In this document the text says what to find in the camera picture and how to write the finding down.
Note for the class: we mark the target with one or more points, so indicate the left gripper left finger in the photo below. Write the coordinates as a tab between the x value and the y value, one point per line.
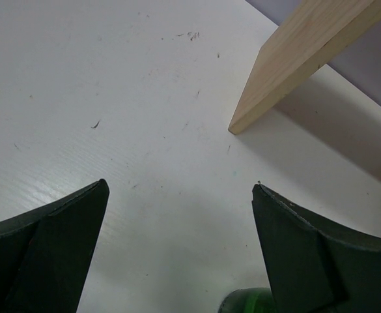
46	253

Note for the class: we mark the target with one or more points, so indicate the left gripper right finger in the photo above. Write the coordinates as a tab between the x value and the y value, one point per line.
313	263

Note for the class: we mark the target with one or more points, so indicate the wooden three-tier shelf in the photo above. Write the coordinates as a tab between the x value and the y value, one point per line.
313	34

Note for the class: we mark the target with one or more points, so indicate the green bottle yellow label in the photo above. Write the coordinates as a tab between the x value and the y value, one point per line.
248	300

